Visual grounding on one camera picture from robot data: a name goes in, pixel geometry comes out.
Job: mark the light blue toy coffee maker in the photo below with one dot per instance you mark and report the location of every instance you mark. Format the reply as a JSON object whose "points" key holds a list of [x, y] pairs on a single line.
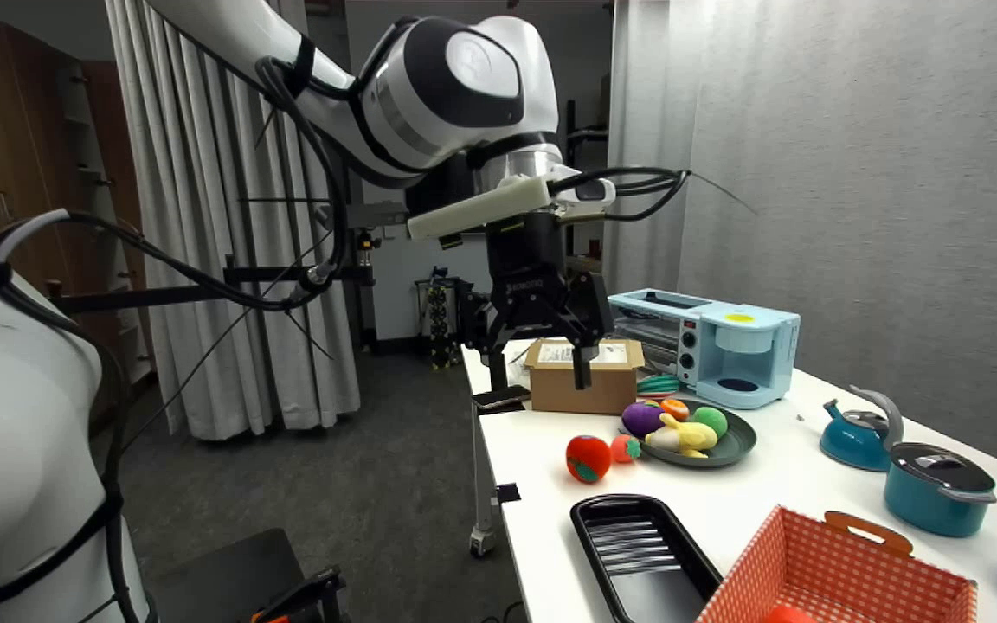
{"points": [[760, 348]]}

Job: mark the light blue toy toaster oven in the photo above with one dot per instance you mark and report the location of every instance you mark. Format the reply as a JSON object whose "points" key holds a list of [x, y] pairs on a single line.
{"points": [[655, 331]]}

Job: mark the black boom stand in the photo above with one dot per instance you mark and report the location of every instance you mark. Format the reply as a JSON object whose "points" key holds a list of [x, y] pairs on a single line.
{"points": [[256, 273]]}

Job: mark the white pleated curtain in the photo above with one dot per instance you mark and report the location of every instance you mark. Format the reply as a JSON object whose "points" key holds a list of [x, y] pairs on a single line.
{"points": [[290, 380]]}

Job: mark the small red-orange plush fruit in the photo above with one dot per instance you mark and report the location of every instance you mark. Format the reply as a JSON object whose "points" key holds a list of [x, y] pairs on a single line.
{"points": [[624, 446]]}

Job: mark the brown cardboard box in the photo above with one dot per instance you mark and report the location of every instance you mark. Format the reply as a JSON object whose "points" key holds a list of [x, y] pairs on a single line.
{"points": [[551, 391]]}

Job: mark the green plush fruit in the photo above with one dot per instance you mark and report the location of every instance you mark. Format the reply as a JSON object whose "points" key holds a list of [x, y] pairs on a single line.
{"points": [[712, 420]]}

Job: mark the white plush vegetable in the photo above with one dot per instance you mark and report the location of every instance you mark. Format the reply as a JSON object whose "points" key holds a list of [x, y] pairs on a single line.
{"points": [[657, 440]]}

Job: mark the dark shelf rack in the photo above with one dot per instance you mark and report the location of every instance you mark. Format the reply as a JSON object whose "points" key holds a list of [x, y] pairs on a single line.
{"points": [[590, 140]]}

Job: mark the green toy utensil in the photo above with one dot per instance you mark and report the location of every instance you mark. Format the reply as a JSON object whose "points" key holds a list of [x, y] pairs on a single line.
{"points": [[657, 380]]}

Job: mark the whole orange plush fruit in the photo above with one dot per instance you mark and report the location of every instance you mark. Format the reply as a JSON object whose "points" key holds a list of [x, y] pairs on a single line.
{"points": [[671, 407]]}

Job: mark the table leg with caster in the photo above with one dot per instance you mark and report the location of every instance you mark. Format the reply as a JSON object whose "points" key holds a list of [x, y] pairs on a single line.
{"points": [[482, 537]]}

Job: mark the black ridged tray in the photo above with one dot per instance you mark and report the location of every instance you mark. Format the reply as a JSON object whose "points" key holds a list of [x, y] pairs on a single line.
{"points": [[639, 556]]}

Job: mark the purple plush fruit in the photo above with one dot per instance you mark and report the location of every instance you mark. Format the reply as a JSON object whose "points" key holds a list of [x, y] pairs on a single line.
{"points": [[641, 416]]}

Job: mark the orange woven basket box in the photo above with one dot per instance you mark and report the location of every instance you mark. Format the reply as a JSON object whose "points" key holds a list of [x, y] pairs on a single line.
{"points": [[833, 576]]}

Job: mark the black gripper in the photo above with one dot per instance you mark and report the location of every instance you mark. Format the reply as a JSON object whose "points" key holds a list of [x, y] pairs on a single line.
{"points": [[526, 260]]}

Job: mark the teal toy pot with lid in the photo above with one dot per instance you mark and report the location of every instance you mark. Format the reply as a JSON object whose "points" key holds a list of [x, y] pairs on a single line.
{"points": [[931, 502]]}

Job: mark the black table edge bracket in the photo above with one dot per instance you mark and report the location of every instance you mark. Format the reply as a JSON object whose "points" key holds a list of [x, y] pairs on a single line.
{"points": [[507, 493], [504, 400]]}

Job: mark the red peach plush toy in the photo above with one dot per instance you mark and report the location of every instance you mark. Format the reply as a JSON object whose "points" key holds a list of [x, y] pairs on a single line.
{"points": [[587, 459]]}

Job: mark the black orange bar clamp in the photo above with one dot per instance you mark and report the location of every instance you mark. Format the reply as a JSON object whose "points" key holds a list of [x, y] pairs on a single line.
{"points": [[290, 600]]}

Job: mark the black floor case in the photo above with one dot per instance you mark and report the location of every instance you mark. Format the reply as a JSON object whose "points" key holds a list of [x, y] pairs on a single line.
{"points": [[222, 576]]}

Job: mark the teal toy kettle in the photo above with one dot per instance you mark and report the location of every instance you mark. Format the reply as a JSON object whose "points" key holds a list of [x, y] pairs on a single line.
{"points": [[849, 445]]}

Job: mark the wooden door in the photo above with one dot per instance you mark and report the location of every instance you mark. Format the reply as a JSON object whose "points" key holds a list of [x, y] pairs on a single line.
{"points": [[15, 115]]}

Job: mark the yellow banana plush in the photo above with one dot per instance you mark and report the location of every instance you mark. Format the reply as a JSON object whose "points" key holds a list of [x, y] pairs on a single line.
{"points": [[697, 432]]}

